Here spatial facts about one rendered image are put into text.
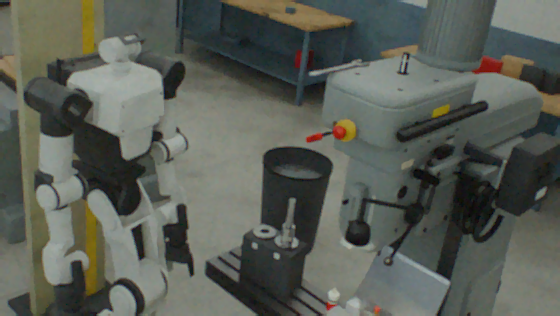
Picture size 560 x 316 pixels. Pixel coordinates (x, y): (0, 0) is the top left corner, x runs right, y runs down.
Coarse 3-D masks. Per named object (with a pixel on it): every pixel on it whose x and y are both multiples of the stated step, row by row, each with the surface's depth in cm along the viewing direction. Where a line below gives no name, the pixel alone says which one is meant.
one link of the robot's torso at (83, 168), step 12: (84, 168) 205; (96, 168) 204; (132, 168) 206; (144, 168) 209; (108, 180) 201; (120, 180) 200; (132, 180) 205; (132, 192) 207; (120, 204) 204; (132, 204) 209
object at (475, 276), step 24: (504, 144) 232; (480, 168) 219; (456, 192) 224; (480, 192) 218; (504, 216) 240; (408, 240) 244; (432, 240) 236; (456, 240) 228; (504, 240) 250; (432, 264) 239; (456, 264) 231; (480, 264) 240; (456, 288) 236; (480, 288) 246; (456, 312) 241; (480, 312) 257
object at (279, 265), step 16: (256, 240) 239; (272, 240) 240; (256, 256) 241; (272, 256) 236; (288, 256) 232; (304, 256) 242; (240, 272) 248; (256, 272) 243; (272, 272) 239; (288, 272) 234; (272, 288) 241; (288, 288) 239
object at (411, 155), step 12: (444, 132) 191; (456, 132) 197; (336, 144) 191; (348, 144) 188; (360, 144) 185; (408, 144) 179; (420, 144) 183; (432, 144) 188; (360, 156) 186; (372, 156) 183; (384, 156) 180; (396, 156) 177; (408, 156) 180; (420, 156) 185; (432, 156) 191; (384, 168) 181; (396, 168) 179; (408, 168) 183
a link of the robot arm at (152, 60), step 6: (144, 54) 212; (150, 54) 212; (156, 54) 212; (144, 60) 211; (150, 60) 210; (156, 60) 209; (162, 60) 209; (168, 60) 208; (150, 66) 210; (156, 66) 208; (162, 66) 207; (168, 96) 213; (174, 96) 215
